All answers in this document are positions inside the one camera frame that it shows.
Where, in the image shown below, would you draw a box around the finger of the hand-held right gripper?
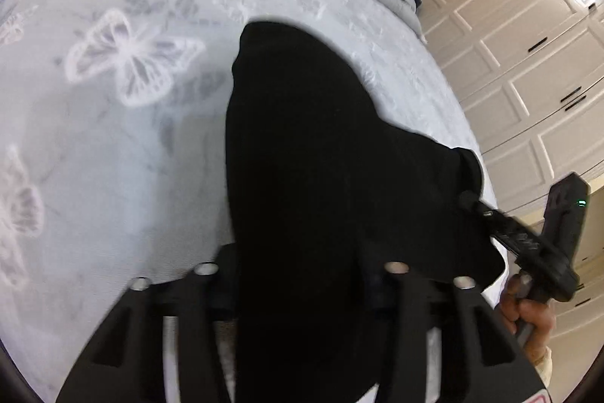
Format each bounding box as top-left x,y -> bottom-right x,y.
459,191 -> 505,239

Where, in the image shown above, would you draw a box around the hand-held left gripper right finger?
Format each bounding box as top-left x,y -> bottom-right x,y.
359,261 -> 550,403

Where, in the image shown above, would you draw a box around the butterfly print bed sheet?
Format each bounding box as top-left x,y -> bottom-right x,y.
0,0 -> 508,403

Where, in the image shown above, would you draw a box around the person's right forearm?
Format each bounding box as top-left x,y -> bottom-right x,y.
527,345 -> 554,391

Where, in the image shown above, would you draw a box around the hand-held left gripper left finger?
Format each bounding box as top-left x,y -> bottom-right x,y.
55,242 -> 241,403

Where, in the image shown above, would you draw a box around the black pants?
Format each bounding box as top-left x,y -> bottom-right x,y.
225,20 -> 503,403

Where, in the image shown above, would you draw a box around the person's right hand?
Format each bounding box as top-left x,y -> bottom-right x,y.
499,275 -> 558,367

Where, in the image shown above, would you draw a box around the white wardrobe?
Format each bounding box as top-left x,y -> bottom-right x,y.
406,0 -> 604,385

